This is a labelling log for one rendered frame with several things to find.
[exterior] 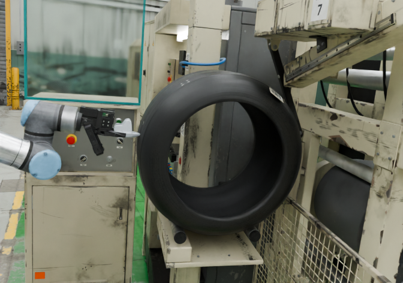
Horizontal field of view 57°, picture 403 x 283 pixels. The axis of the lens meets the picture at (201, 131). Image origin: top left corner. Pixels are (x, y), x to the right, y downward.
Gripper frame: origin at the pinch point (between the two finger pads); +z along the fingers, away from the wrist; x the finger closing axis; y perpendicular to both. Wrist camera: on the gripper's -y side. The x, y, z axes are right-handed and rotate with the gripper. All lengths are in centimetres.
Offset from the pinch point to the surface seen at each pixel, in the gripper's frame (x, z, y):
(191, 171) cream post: 26.9, 29.0, -17.8
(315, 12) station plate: -26, 42, 50
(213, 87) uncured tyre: -11.9, 20.8, 22.4
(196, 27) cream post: 27, 18, 44
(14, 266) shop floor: 127, -57, -132
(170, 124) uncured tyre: -12.3, 9.1, 8.1
